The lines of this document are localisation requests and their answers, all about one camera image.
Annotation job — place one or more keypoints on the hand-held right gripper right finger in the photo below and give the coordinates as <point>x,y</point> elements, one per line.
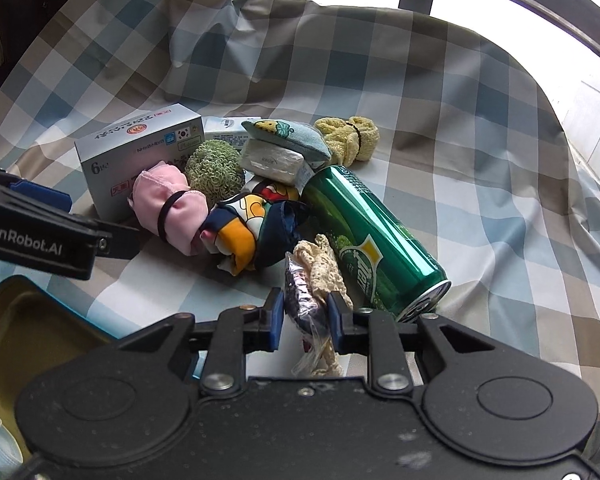
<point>338,322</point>

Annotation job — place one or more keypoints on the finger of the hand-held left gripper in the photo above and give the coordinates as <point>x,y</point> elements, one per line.
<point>40,195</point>

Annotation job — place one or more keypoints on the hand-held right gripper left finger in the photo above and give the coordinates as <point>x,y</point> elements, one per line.
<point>276,320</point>

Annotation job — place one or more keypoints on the beige lace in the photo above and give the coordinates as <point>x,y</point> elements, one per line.
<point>310,270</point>

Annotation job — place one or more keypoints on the white tissue pack blue logo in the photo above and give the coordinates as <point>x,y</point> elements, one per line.
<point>225,132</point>

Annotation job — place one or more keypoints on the yellow tray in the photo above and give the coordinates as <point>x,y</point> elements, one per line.
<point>30,330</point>

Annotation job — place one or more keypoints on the white cardboard medicine box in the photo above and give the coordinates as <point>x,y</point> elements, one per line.
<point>125,155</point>

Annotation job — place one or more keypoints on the navy yellow printed scarf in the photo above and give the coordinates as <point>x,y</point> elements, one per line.
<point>245,230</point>

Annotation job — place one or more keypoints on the pink cloth roll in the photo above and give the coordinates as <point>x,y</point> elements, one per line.
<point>152,200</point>

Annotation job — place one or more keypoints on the black elastic band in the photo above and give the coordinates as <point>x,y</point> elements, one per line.
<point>356,140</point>
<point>172,202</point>

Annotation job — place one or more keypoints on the plain white tissue pack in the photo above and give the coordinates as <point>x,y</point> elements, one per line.
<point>275,162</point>

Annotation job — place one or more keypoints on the green knitted scrubber ball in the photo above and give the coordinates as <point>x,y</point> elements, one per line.
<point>215,172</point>

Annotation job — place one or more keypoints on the light blue cartoon pouch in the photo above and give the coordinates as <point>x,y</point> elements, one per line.
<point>290,137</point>

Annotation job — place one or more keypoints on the yellow towel bundle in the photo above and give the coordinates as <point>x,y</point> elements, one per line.
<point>337,137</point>

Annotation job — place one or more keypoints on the dark chair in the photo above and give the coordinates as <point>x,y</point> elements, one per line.
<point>30,0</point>

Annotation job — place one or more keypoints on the checkered blue beige blanket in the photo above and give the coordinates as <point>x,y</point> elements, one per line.
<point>430,110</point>

